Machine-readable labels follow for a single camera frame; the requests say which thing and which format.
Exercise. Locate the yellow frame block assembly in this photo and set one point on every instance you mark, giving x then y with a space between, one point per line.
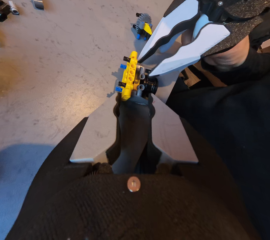
130 77

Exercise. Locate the person's black top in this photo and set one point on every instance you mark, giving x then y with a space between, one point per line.
221 128

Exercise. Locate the person's right forearm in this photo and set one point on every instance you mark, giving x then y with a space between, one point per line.
253 68

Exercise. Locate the light grey desk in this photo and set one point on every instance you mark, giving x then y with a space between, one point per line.
63 64

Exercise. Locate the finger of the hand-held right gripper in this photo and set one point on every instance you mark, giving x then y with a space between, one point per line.
175 18
189 54

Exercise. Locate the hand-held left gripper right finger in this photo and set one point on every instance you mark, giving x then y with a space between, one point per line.
170 136

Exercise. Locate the person's right hand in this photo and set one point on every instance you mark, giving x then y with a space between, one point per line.
227 58

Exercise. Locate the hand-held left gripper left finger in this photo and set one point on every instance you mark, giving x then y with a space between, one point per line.
99 134

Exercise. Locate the grey gear block assembly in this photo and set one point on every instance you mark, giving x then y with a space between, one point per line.
144 25

